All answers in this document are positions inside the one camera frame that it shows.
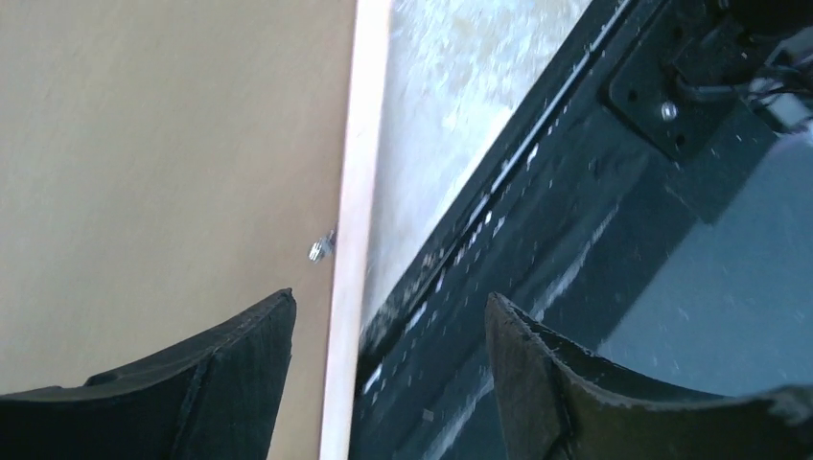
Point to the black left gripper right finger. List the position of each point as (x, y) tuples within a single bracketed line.
[(558, 400)]

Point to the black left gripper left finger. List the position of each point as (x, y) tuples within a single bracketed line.
[(215, 395)]

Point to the pink photo frame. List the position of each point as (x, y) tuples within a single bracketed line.
[(166, 165)]

